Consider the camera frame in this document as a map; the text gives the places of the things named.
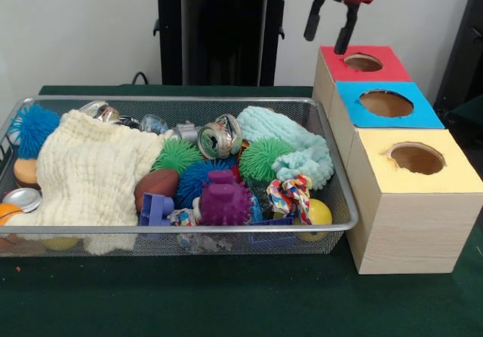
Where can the purple spiky rubber toy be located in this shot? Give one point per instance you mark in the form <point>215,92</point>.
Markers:
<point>226,201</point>

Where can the cream waffle cloth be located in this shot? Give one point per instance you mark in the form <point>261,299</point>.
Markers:
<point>87,171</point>

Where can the wooden box with three holes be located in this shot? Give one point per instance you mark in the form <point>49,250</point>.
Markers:
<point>415,220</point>

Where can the clear mesh bin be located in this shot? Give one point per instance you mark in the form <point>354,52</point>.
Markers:
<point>151,239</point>

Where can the mint green knit cloth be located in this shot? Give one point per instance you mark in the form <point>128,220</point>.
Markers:
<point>302,144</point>

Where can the black upright panel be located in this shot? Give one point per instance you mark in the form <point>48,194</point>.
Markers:
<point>464,50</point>

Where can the green spiky rubber ball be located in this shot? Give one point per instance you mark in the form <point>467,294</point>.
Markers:
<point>177,156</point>
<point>264,160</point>

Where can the crushed metal can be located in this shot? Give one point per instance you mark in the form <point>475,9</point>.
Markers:
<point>215,139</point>

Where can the dark green side table cloth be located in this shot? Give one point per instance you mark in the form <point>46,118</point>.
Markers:
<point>464,126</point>

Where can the colourful patterned knotted cloth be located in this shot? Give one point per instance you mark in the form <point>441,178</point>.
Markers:
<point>288,193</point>

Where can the dark blue spiky ball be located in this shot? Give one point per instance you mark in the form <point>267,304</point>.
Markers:
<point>192,182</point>

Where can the brown toy football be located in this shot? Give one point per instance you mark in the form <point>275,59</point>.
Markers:
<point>156,184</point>

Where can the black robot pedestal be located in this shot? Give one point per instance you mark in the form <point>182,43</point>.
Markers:
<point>226,31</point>

